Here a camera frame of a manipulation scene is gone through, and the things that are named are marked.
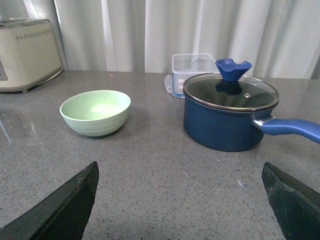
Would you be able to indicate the glass lid blue knob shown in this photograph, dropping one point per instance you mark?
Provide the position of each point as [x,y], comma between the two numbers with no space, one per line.
[230,89]

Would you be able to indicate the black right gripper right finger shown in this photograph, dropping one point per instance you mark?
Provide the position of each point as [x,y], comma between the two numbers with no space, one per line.
[295,205]

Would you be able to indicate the clear plastic container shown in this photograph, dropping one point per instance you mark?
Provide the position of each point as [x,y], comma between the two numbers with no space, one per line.
[186,65]

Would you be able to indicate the cream toaster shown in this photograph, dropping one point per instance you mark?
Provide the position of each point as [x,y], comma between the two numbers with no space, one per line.
[28,54]

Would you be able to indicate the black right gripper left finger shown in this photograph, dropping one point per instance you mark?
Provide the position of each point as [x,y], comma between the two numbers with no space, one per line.
[63,215]

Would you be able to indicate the blue saucepan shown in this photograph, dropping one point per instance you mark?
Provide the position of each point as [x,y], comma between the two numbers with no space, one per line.
[235,131]

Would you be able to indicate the green bowl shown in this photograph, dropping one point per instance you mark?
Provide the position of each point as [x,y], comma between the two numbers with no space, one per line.
[96,113]

